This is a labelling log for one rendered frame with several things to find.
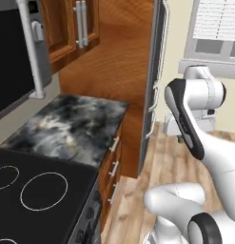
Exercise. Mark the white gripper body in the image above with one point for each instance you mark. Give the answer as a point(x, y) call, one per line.
point(170, 126)

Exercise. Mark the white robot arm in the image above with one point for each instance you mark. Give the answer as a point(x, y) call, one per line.
point(217, 158)

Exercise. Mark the wooden drawer front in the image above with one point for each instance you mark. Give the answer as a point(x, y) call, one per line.
point(118, 135)
point(107, 178)
point(106, 206)

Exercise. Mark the grey fridge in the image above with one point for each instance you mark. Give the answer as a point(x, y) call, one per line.
point(152, 63)

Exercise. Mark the tall wooden cabinet panel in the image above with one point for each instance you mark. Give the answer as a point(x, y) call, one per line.
point(122, 63)

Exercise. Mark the white window blind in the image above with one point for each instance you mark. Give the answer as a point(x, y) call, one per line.
point(217, 19)

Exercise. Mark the black hob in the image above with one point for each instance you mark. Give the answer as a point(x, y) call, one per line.
point(43, 197)

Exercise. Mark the wide wooden cupboard door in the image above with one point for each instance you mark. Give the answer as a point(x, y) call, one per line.
point(60, 28)

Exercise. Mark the black microwave oven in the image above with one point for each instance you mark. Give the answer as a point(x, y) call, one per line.
point(11, 57)

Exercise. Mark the white window frame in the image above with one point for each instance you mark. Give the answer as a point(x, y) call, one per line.
point(211, 60)

